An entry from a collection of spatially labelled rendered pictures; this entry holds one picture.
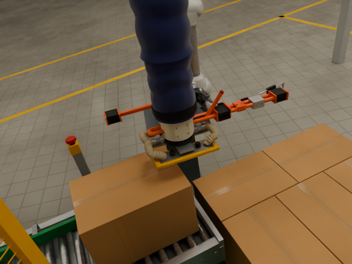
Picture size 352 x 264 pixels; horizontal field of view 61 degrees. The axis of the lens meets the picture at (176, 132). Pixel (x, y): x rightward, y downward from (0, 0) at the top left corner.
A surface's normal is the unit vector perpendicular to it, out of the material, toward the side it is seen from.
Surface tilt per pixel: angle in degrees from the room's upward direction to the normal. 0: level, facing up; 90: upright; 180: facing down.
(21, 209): 0
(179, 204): 90
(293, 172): 0
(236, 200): 0
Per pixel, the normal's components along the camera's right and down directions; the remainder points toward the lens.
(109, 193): -0.15, -0.79
